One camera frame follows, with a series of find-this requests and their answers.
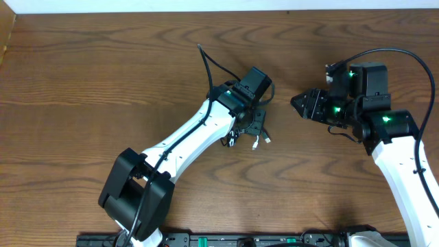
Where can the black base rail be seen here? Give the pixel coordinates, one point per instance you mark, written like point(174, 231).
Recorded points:
point(363, 235)

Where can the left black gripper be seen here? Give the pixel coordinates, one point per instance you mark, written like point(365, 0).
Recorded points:
point(256, 122)

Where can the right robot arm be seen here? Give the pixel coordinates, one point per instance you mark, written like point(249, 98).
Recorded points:
point(358, 98)

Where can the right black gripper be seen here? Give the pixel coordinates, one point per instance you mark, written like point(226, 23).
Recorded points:
point(314, 108)

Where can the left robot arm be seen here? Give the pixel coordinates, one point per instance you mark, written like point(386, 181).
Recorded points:
point(138, 191)

